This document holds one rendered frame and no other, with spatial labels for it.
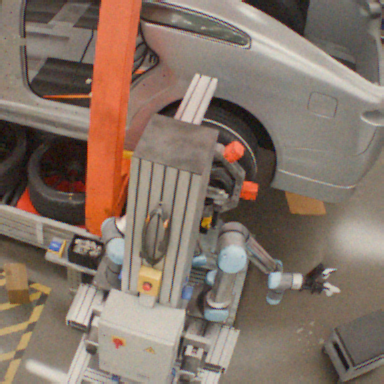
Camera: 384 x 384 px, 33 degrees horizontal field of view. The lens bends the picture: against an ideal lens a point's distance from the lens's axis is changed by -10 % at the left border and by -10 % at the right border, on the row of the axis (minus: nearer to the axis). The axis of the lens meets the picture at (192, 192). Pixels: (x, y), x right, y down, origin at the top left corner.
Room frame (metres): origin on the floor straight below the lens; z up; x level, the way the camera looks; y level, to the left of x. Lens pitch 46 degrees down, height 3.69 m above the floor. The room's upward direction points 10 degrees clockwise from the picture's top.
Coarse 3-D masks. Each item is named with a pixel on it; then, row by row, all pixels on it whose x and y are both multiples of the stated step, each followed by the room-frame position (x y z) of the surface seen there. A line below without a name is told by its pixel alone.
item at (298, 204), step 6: (288, 192) 3.79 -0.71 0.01; (288, 198) 3.73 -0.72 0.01; (294, 198) 3.74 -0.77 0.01; (300, 198) 3.75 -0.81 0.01; (306, 198) 3.77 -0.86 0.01; (312, 198) 3.78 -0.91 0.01; (288, 204) 3.66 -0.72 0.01; (294, 204) 3.68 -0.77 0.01; (300, 204) 3.69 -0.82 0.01; (306, 204) 3.70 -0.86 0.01; (312, 204) 3.71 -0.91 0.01; (318, 204) 3.73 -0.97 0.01; (294, 210) 3.61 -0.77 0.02; (300, 210) 3.63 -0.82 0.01; (306, 210) 3.64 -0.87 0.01; (312, 210) 3.65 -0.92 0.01; (318, 210) 3.66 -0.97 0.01; (324, 210) 3.67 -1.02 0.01
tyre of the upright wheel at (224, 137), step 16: (176, 112) 3.13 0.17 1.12; (208, 112) 3.10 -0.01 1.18; (224, 112) 3.14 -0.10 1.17; (224, 128) 3.01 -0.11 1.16; (240, 128) 3.08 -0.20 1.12; (224, 144) 2.94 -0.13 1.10; (240, 144) 2.97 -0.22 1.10; (256, 144) 3.12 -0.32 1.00; (240, 160) 2.93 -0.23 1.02; (256, 160) 3.04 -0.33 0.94
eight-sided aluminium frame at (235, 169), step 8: (216, 144) 2.91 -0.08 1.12; (216, 152) 2.86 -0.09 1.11; (224, 152) 2.88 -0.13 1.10; (224, 160) 2.86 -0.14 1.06; (232, 168) 2.86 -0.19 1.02; (240, 168) 2.89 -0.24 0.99; (240, 176) 2.85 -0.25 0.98; (240, 184) 2.85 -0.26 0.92; (240, 192) 2.85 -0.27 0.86; (232, 200) 2.85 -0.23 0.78; (208, 208) 2.90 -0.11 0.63; (224, 208) 2.85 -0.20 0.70; (208, 216) 2.86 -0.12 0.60
